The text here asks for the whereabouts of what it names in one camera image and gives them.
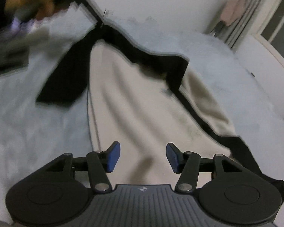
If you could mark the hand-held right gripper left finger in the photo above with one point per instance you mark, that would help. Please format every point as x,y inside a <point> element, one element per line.
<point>113,157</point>

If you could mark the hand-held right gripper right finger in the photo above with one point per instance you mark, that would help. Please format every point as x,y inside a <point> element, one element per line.
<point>172,158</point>

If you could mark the beige t-shirt with black sleeves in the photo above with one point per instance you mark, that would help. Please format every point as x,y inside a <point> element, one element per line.
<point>132,99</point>

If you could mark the grey-blue bed blanket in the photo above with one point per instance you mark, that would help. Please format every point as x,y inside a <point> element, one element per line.
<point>37,134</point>

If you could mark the grey garment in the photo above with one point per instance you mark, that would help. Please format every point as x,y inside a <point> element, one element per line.
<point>7,56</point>

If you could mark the pink hanging garment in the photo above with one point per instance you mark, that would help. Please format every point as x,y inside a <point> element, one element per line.
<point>232,7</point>

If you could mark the grey patterned curtain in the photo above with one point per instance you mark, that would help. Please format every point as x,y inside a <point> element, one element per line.
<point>248,11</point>

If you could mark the window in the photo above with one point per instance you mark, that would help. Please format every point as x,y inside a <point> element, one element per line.
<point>277,28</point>

